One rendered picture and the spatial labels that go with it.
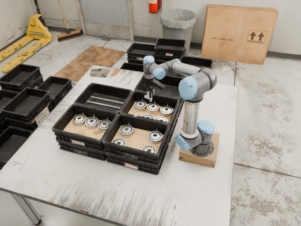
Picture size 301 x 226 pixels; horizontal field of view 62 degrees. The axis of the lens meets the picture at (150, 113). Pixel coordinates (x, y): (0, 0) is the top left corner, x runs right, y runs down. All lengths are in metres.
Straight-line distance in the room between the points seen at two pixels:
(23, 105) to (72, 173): 1.31
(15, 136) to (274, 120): 3.00
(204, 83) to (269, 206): 1.61
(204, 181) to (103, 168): 0.71
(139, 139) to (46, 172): 0.70
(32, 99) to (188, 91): 2.06
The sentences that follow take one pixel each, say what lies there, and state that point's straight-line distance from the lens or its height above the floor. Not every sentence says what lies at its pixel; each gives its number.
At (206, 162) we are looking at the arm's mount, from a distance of 1.83.
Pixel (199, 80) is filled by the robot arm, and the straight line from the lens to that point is 1.35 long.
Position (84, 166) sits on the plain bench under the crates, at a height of 0.70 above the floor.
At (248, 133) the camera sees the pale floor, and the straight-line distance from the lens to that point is 3.18.
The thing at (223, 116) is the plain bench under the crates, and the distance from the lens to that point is 2.25.
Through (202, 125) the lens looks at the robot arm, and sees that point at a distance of 1.67.
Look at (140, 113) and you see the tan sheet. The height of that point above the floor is 0.83.
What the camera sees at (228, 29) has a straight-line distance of 4.37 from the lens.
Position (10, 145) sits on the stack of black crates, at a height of 0.27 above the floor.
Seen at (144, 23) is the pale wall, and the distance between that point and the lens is 4.82.
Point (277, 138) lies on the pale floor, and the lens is 3.26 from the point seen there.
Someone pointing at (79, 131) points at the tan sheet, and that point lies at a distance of 1.96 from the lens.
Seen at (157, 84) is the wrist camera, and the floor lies 1.12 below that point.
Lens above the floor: 2.18
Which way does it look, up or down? 42 degrees down
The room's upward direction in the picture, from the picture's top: 2 degrees counter-clockwise
